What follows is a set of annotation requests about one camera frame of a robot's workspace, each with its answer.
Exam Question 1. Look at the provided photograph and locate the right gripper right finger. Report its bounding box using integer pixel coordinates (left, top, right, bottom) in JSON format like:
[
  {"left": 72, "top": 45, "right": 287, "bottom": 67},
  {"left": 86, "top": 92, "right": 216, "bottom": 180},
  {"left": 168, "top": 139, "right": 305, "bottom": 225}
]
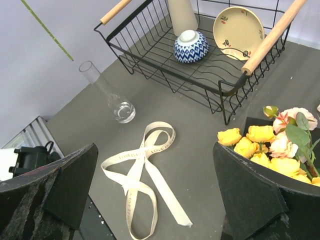
[{"left": 212, "top": 143, "right": 320, "bottom": 240}]

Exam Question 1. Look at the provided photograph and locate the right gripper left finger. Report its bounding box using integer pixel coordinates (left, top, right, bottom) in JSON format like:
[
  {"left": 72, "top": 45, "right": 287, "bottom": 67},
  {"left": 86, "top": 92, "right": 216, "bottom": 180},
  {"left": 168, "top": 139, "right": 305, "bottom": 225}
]
[{"left": 0, "top": 143, "right": 99, "bottom": 240}]

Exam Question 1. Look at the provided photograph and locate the pink peony stem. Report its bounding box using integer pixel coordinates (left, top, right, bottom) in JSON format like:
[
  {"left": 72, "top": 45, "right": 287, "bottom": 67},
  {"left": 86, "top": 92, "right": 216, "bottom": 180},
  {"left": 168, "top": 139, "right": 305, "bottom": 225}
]
[{"left": 263, "top": 105, "right": 320, "bottom": 179}]

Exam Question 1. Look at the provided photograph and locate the white printed ribbon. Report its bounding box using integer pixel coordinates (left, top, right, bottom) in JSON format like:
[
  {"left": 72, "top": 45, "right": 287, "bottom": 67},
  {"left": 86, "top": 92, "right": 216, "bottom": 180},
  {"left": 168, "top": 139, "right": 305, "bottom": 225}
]
[{"left": 100, "top": 121, "right": 194, "bottom": 240}]

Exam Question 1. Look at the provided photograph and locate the large peach peony stem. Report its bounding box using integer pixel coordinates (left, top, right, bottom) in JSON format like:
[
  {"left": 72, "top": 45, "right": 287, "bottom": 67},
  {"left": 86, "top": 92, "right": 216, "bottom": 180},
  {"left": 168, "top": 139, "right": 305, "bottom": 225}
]
[{"left": 21, "top": 0, "right": 74, "bottom": 62}]

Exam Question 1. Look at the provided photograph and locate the black wrapping paper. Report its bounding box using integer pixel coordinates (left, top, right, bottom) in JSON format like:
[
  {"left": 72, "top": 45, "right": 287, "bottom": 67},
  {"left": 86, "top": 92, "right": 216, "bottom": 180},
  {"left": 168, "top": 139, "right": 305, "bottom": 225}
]
[{"left": 243, "top": 117, "right": 275, "bottom": 143}]

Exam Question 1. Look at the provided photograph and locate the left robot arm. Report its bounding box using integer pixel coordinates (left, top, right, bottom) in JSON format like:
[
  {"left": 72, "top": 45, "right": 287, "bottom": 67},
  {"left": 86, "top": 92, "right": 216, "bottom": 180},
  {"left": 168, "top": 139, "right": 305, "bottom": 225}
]
[{"left": 0, "top": 141, "right": 61, "bottom": 182}]

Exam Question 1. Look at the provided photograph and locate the clear glass vase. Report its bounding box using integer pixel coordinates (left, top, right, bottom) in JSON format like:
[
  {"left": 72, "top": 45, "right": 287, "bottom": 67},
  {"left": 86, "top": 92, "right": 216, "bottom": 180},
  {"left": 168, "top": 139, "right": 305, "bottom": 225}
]
[{"left": 78, "top": 60, "right": 136, "bottom": 124}]

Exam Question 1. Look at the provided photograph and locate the yellow rose bunch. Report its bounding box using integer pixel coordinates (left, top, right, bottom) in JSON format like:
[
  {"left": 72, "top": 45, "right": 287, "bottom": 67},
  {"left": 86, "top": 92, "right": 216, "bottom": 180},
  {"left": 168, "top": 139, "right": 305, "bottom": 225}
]
[{"left": 217, "top": 125, "right": 320, "bottom": 187}]

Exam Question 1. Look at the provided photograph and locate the blue white patterned bowl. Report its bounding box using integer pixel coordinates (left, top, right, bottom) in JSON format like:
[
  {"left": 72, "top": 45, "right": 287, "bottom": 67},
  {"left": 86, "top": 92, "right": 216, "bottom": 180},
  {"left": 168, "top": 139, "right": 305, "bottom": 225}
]
[{"left": 173, "top": 30, "right": 210, "bottom": 64}]

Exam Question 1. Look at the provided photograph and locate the cream floral plate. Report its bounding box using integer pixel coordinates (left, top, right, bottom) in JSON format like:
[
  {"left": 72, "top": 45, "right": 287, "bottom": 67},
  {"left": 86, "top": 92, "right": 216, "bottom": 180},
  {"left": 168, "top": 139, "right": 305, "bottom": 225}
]
[{"left": 212, "top": 6, "right": 265, "bottom": 61}]

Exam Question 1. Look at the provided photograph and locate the beige paper cup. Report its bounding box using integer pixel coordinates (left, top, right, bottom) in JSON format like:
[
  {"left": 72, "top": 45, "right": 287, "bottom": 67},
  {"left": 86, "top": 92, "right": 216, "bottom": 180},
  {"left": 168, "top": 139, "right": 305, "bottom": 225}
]
[{"left": 167, "top": 0, "right": 198, "bottom": 37}]

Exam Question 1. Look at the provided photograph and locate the black wire dish rack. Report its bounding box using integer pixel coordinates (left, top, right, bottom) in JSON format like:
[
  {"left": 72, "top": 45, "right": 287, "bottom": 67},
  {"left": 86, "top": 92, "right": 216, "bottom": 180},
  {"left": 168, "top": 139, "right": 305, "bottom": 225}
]
[{"left": 104, "top": 0, "right": 304, "bottom": 124}]

